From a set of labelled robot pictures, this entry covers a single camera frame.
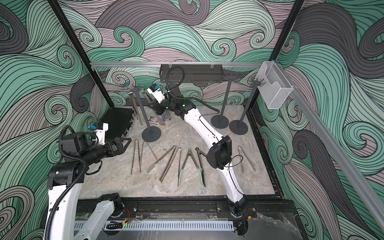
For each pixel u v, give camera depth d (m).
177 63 0.94
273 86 0.77
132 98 0.75
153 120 1.10
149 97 0.76
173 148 0.95
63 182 0.41
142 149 0.95
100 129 0.57
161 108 0.71
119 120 1.06
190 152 0.93
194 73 0.95
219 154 0.54
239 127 1.07
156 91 0.68
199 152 0.93
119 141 0.57
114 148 0.57
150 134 1.03
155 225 0.70
